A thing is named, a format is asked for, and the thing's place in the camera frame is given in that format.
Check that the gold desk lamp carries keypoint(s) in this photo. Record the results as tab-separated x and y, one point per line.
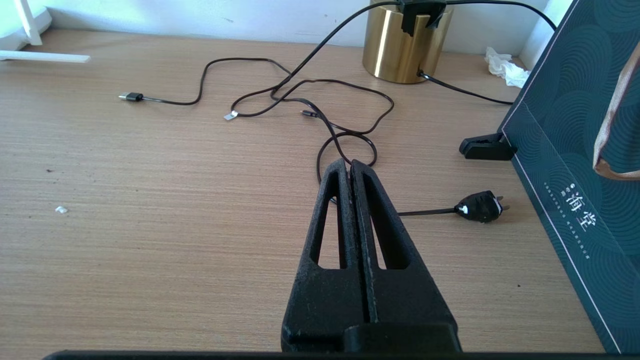
400	50

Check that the crumpled white tissue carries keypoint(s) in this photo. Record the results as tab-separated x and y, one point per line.
507	67

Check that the white router with antennas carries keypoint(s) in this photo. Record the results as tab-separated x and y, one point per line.
10	30

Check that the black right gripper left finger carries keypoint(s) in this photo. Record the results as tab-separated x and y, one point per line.
320	300

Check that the black clip stand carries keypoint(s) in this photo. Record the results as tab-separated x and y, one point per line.
485	147

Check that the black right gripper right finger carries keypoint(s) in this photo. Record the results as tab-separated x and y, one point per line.
410	300

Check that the brown beige strip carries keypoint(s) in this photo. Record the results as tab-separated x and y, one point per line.
615	125

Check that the black clip on lamp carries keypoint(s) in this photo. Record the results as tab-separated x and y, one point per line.
417	12

